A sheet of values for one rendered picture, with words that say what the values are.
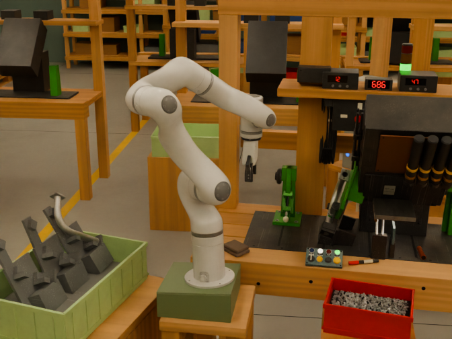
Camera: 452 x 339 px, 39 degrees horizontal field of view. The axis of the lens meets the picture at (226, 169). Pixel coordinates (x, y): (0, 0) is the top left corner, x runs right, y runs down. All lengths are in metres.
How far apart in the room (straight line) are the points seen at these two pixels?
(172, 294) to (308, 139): 1.13
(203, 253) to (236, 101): 0.56
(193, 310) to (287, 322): 1.68
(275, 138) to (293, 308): 1.33
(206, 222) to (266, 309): 1.86
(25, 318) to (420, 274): 1.53
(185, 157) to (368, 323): 0.88
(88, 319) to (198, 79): 0.95
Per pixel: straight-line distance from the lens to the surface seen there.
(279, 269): 2.67
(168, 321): 2.38
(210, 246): 2.32
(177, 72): 2.13
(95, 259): 2.73
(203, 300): 2.33
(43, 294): 2.48
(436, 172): 2.55
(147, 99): 2.06
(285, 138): 3.19
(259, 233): 2.93
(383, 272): 2.68
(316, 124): 3.06
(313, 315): 4.06
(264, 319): 4.00
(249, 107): 2.26
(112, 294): 2.54
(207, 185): 2.20
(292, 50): 9.71
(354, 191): 2.78
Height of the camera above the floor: 2.12
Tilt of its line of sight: 19 degrees down
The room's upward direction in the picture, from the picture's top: straight up
